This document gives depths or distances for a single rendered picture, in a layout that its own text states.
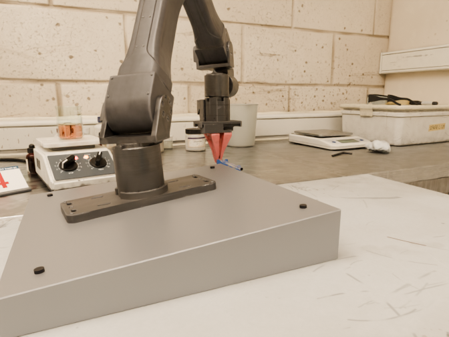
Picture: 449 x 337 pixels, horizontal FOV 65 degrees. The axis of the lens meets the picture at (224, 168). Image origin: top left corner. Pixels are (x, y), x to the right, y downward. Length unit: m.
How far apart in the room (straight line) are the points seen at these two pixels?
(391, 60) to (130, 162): 1.55
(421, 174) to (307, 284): 0.72
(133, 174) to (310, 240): 0.23
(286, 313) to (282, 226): 0.08
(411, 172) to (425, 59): 0.81
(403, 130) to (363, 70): 0.51
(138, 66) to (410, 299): 0.40
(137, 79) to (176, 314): 0.29
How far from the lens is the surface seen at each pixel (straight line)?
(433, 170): 1.08
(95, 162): 0.73
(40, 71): 1.28
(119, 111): 0.47
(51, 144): 0.76
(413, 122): 1.44
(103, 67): 1.28
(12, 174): 0.80
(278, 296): 0.34
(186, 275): 0.33
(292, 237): 0.37
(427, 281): 0.42
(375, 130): 1.45
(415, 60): 1.77
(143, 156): 0.45
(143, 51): 0.50
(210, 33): 0.77
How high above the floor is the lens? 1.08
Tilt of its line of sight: 12 degrees down
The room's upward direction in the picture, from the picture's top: straight up
